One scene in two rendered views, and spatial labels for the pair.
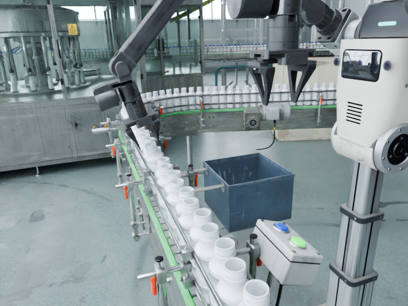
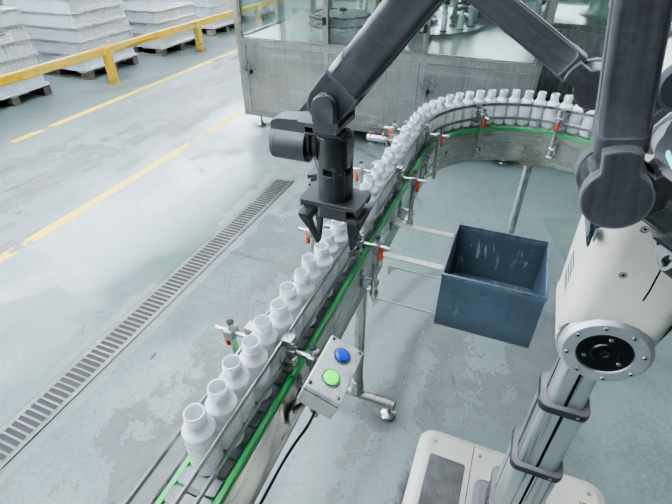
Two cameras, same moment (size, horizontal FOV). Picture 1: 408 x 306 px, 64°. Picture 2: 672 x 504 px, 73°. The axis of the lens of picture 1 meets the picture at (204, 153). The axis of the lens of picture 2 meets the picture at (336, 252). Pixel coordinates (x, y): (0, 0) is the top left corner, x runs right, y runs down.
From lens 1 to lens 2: 0.68 m
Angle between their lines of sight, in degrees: 40
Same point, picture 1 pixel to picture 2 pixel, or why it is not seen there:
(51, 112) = (403, 68)
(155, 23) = not seen: hidden behind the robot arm
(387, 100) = (586, 281)
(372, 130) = (566, 308)
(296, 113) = not seen: outside the picture
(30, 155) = (367, 117)
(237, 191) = (453, 283)
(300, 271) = (314, 400)
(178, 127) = (513, 149)
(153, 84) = (587, 40)
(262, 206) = (486, 314)
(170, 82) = not seen: hidden behind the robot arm
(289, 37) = (325, 191)
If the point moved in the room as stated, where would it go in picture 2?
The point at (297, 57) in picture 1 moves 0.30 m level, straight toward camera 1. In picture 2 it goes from (332, 213) to (135, 280)
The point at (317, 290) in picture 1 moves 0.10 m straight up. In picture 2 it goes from (586, 453) to (594, 440)
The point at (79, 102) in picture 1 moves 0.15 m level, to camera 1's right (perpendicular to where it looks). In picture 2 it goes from (440, 62) to (456, 66)
